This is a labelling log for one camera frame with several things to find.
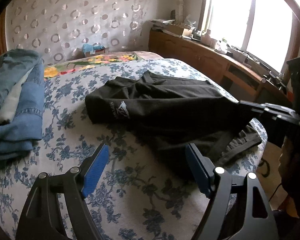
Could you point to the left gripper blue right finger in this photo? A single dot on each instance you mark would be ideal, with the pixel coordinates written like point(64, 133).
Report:
point(238, 207)

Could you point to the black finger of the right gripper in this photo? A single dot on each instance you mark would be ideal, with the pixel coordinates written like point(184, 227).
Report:
point(282, 110)
point(262, 112)

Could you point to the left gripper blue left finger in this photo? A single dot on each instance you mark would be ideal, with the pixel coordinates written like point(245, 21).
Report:
point(41, 217)

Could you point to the black pants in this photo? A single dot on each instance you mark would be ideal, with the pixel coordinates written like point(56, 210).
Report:
point(168, 113)

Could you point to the long wooden cabinet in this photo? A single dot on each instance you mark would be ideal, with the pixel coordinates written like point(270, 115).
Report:
point(234, 77)

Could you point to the bright window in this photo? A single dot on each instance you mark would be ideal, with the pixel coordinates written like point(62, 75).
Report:
point(263, 29)

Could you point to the white bottle on cabinet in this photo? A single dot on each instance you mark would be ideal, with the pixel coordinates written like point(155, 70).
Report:
point(206, 38)

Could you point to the blue floral bedspread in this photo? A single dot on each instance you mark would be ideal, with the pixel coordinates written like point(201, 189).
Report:
point(136, 197)

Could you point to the cardboard box on cabinet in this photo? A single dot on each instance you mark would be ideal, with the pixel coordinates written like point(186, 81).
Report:
point(178, 30)

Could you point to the folded blue jeans stack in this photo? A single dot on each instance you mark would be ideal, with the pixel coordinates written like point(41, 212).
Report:
point(21, 103)

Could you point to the colourful flower blanket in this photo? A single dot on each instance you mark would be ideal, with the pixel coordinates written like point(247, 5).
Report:
point(96, 60)

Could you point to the cardboard box with blue cloth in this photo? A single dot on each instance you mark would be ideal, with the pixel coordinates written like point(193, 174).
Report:
point(94, 50)

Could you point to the circle patterned curtain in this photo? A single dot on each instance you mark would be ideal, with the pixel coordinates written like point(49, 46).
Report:
point(58, 29)

